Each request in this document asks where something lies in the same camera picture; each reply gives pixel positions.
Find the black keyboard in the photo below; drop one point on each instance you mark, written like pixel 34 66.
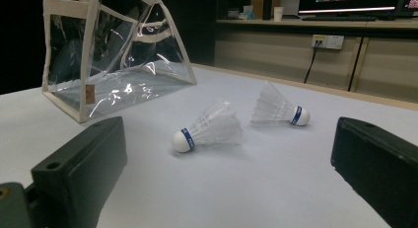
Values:
pixel 338 18

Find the black computer monitor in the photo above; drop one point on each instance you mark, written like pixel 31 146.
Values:
pixel 328 1
pixel 412 1

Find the tall black object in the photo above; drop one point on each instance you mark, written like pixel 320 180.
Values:
pixel 267 4

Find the pale blue small box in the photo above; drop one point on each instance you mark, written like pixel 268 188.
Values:
pixel 248 12

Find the brown cardboard box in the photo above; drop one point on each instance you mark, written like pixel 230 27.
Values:
pixel 256 6

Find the beige wooden desk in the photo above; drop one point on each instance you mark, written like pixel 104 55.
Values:
pixel 263 53

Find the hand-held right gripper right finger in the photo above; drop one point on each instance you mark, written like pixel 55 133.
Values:
pixel 381 165

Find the white shuttlecock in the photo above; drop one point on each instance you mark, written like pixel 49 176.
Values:
pixel 210 129
pixel 272 109

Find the clear plastic bag beige trim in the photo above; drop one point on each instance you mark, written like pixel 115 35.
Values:
pixel 89 93

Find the white wall socket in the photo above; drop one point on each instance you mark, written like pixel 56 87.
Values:
pixel 333 42

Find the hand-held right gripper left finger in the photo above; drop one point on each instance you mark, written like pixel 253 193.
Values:
pixel 82 165

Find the white paper cup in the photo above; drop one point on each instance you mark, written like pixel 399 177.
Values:
pixel 278 14

